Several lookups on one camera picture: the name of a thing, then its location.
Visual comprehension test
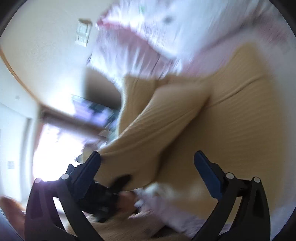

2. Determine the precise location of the beige waffle knit garment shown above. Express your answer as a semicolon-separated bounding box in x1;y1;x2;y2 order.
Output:
64;43;282;241

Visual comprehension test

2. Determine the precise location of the person's hand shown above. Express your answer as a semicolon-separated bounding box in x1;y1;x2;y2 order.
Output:
1;196;25;239

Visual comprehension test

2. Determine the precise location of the pink floral bed sheet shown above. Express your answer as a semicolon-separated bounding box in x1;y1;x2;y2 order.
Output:
134;183;218;237

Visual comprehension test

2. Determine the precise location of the dark tv screen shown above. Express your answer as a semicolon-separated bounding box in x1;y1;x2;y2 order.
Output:
72;96;119;130

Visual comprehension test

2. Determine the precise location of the white pink floral quilt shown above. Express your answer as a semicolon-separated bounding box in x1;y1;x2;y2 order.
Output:
88;1;294;81

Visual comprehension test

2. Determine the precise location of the wall switch panel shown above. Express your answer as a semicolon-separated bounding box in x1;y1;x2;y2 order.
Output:
75;19;92;47

